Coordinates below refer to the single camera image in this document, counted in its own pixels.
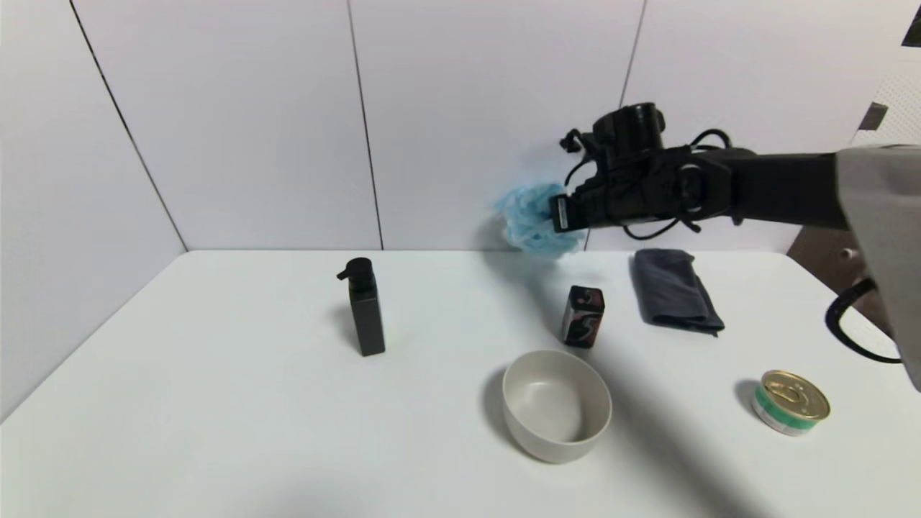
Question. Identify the black gum box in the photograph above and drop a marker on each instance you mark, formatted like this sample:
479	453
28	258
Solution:
583	316

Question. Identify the light blue bath loofah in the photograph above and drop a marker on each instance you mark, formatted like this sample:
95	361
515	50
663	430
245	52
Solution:
529	219

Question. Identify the beige bowl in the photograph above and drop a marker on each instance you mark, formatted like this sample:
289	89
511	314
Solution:
556	404

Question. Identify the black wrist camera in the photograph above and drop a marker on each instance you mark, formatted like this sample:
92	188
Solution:
630	128

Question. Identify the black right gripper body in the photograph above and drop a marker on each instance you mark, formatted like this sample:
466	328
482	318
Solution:
562	214

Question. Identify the gold lid tin can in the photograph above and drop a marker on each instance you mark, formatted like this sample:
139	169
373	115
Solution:
792	400

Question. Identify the black wall frame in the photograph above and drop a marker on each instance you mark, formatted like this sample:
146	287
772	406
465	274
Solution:
912	30

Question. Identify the grey wall bracket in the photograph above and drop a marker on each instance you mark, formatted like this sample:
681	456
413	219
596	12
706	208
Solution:
873	116

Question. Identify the brown partition panel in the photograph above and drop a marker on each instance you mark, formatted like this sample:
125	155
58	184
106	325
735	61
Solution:
820	255

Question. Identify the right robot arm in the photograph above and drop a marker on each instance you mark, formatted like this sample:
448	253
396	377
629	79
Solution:
863	191

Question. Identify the dark grey folded towel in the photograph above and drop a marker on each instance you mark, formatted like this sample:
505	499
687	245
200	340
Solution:
673	290

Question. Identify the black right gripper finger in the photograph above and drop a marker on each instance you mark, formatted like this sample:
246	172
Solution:
563	214
584	187

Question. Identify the black soap dispenser bottle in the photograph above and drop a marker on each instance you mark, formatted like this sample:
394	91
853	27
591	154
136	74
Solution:
367	316

